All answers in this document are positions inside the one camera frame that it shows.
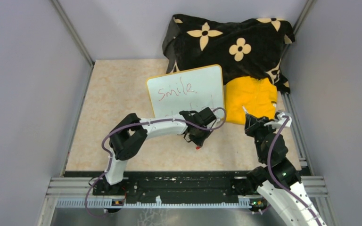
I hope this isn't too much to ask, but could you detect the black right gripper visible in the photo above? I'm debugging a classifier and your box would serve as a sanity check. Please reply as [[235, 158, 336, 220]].
[[244, 113, 278, 162]]

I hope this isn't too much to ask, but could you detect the whiteboard with yellow rim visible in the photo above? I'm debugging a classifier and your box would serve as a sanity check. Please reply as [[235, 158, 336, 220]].
[[146, 65, 225, 118]]

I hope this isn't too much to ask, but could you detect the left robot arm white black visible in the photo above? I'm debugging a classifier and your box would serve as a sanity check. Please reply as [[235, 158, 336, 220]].
[[94, 107, 217, 195]]

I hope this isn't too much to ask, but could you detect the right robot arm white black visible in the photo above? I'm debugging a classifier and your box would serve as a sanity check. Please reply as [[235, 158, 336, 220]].
[[245, 111, 326, 226]]

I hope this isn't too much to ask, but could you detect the folded yellow garment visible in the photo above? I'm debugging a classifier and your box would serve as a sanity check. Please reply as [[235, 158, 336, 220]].
[[225, 76, 278, 125]]

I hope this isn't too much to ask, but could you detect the black blanket with beige flowers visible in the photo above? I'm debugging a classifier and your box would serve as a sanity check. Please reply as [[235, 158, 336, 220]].
[[162, 14, 295, 93]]

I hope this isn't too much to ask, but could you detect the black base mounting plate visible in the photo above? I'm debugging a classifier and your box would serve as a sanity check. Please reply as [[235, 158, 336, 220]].
[[64, 169, 311, 205]]

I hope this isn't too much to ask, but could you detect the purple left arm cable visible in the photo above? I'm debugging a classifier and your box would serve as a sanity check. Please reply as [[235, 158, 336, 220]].
[[84, 107, 227, 218]]

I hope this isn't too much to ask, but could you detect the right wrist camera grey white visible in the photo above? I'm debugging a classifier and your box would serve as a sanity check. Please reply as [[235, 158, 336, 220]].
[[264, 111, 292, 129]]

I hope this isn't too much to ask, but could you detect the aluminium side rail right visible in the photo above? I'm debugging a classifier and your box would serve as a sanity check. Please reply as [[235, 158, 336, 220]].
[[281, 94, 314, 176]]

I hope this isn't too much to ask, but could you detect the aluminium frame rail front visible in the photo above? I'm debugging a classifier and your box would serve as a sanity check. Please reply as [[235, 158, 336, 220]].
[[45, 176, 329, 210]]

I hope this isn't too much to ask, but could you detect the aluminium corner post right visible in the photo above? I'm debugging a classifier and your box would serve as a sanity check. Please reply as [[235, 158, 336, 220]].
[[282, 0, 314, 57]]

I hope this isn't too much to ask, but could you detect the aluminium corner post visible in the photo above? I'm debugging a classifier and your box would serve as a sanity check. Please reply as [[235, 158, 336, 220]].
[[50, 0, 94, 67], [282, 0, 314, 57]]

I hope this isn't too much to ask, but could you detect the aluminium corner post left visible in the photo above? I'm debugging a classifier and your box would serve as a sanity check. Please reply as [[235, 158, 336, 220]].
[[50, 0, 94, 67]]

